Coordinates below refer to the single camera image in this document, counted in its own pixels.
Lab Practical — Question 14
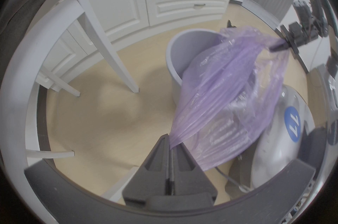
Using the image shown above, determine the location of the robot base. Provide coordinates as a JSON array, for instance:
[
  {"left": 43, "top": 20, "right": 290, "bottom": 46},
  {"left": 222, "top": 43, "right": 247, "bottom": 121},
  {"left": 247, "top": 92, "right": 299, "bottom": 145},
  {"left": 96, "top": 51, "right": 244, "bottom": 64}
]
[{"left": 230, "top": 84, "right": 328, "bottom": 192}]

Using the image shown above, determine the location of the purple plastic bag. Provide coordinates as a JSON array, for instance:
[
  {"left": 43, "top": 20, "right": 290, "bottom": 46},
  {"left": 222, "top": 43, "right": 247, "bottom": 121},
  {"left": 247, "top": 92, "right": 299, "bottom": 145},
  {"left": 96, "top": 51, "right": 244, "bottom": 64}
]
[{"left": 169, "top": 26, "right": 290, "bottom": 171}]

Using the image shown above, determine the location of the white trash bin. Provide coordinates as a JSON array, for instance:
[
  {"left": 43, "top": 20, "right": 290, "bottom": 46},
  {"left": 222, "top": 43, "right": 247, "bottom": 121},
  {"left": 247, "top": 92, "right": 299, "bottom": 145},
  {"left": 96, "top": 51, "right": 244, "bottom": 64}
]
[{"left": 165, "top": 28, "right": 225, "bottom": 107}]

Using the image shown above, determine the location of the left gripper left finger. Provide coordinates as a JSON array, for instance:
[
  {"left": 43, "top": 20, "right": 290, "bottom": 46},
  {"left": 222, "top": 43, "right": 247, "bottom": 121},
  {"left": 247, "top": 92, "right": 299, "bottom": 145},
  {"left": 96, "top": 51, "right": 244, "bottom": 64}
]
[{"left": 122, "top": 134, "right": 170, "bottom": 206}]

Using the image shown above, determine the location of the grey padded white chair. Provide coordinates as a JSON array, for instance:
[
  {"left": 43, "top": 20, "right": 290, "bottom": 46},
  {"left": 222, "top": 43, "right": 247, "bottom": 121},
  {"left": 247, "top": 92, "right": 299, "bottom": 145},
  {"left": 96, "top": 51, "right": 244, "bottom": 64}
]
[{"left": 0, "top": 0, "right": 140, "bottom": 203}]

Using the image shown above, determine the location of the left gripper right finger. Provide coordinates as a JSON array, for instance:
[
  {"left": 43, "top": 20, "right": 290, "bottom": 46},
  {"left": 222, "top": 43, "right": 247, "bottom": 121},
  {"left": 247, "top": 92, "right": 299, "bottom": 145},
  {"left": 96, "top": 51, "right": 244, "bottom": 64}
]
[{"left": 171, "top": 142, "right": 218, "bottom": 204}]

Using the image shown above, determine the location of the black cable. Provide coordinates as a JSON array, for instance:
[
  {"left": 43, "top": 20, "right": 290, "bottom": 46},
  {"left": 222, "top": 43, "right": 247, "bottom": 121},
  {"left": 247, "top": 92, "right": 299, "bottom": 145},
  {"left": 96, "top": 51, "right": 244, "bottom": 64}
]
[{"left": 215, "top": 165, "right": 251, "bottom": 192}]

